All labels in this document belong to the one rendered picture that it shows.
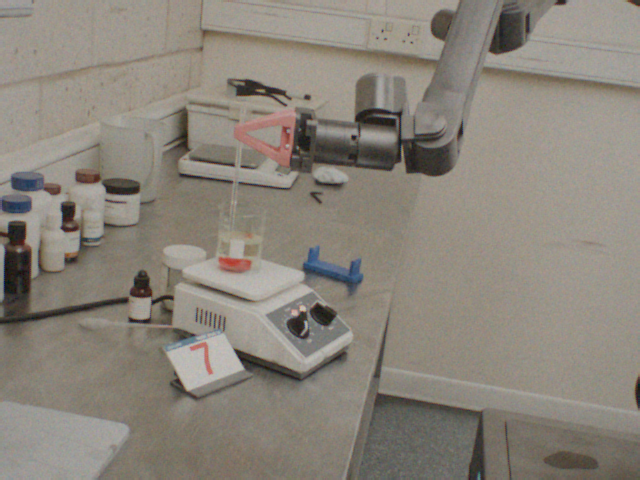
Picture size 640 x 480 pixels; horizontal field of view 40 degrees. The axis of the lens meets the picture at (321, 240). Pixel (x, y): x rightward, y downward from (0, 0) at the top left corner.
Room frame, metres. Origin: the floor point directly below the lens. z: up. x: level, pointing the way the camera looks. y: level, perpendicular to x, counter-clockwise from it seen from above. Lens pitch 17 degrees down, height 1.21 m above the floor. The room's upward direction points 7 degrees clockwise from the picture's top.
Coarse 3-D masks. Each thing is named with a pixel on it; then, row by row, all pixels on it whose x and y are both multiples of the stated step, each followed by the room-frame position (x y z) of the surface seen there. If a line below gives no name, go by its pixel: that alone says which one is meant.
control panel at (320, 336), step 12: (300, 300) 1.04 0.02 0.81; (312, 300) 1.05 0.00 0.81; (276, 312) 0.99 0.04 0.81; (288, 312) 1.00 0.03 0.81; (276, 324) 0.97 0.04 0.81; (312, 324) 1.01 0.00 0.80; (336, 324) 1.04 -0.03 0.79; (288, 336) 0.96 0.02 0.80; (312, 336) 0.99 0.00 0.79; (324, 336) 1.00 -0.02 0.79; (336, 336) 1.01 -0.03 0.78; (300, 348) 0.95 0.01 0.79; (312, 348) 0.97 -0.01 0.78
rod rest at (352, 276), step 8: (312, 248) 1.36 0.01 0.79; (312, 256) 1.36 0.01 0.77; (304, 264) 1.36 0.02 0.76; (312, 264) 1.35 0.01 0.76; (320, 264) 1.36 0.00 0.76; (328, 264) 1.36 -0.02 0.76; (352, 264) 1.32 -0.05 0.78; (320, 272) 1.34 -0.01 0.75; (328, 272) 1.33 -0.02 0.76; (336, 272) 1.33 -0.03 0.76; (344, 272) 1.33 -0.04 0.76; (352, 272) 1.32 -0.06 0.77; (344, 280) 1.32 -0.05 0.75; (352, 280) 1.31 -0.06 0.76; (360, 280) 1.33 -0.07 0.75
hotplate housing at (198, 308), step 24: (192, 288) 1.02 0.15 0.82; (288, 288) 1.06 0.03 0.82; (192, 312) 1.01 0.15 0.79; (216, 312) 0.99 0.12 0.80; (240, 312) 0.98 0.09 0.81; (264, 312) 0.98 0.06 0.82; (192, 336) 1.01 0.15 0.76; (240, 336) 0.98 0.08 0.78; (264, 336) 0.96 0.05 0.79; (264, 360) 0.96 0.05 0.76; (288, 360) 0.94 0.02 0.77; (312, 360) 0.95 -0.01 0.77
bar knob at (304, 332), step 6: (300, 312) 0.99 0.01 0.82; (294, 318) 0.99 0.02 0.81; (300, 318) 0.98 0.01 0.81; (306, 318) 0.98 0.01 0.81; (288, 324) 0.98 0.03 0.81; (294, 324) 0.98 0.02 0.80; (300, 324) 0.97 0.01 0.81; (306, 324) 0.97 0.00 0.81; (294, 330) 0.97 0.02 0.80; (300, 330) 0.97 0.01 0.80; (306, 330) 0.97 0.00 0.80; (300, 336) 0.97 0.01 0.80; (306, 336) 0.97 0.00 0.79
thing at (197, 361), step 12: (216, 336) 0.96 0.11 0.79; (180, 348) 0.91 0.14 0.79; (192, 348) 0.92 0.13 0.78; (204, 348) 0.93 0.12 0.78; (216, 348) 0.94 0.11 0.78; (228, 348) 0.96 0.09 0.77; (180, 360) 0.90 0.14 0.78; (192, 360) 0.91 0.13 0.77; (204, 360) 0.92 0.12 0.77; (216, 360) 0.93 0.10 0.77; (228, 360) 0.94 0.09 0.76; (180, 372) 0.89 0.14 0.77; (192, 372) 0.90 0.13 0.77; (204, 372) 0.91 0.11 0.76; (216, 372) 0.92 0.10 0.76
